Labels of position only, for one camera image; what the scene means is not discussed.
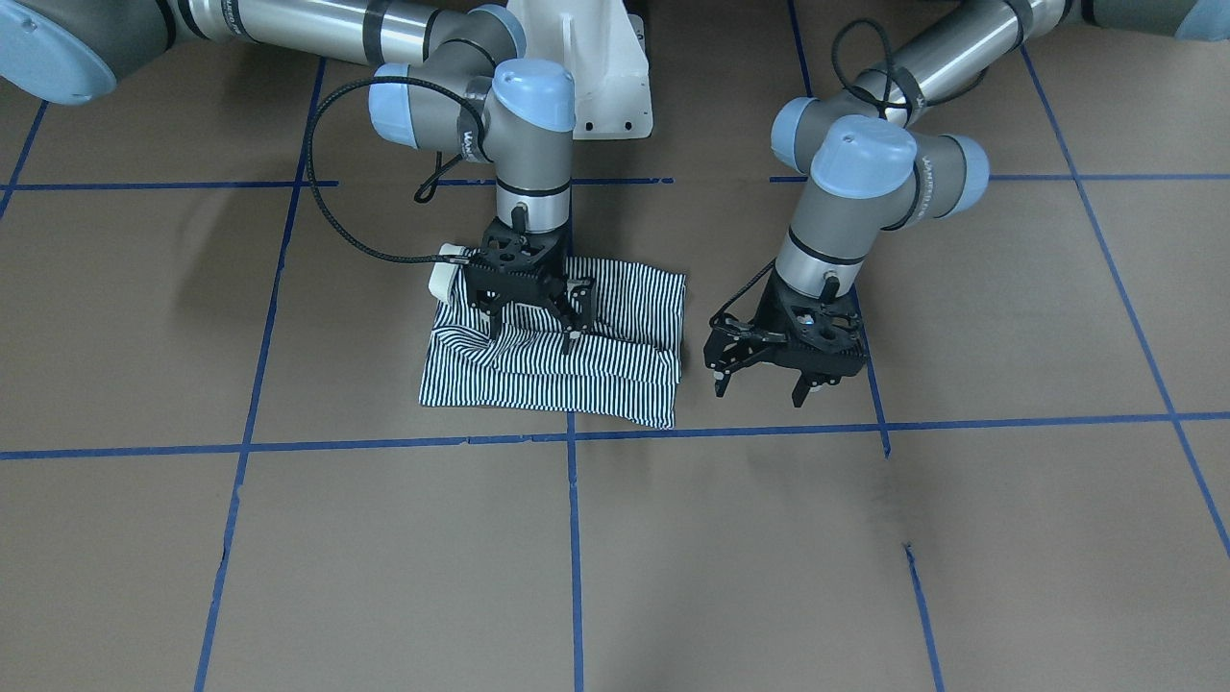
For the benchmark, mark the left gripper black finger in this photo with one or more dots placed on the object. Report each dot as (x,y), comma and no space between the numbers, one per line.
(805,383)

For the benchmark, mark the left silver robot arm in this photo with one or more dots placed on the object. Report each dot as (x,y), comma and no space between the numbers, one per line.
(867,174)

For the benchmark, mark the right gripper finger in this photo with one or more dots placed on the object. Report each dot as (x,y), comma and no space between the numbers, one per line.
(494,310)

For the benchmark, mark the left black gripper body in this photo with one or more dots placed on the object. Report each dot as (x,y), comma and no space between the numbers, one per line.
(733,338)

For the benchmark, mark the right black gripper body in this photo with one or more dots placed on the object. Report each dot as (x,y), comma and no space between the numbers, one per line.
(579,297)

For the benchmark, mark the striped polo shirt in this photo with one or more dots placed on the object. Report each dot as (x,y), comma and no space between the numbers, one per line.
(628,366)

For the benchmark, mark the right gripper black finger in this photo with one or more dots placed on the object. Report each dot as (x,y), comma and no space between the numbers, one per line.
(576,324)

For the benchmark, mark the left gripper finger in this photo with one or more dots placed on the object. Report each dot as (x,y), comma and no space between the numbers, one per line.
(723,371)

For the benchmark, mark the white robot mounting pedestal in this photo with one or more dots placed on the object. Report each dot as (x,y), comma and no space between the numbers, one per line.
(601,44)

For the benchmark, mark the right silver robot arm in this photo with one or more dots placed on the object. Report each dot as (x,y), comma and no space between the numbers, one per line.
(458,83)

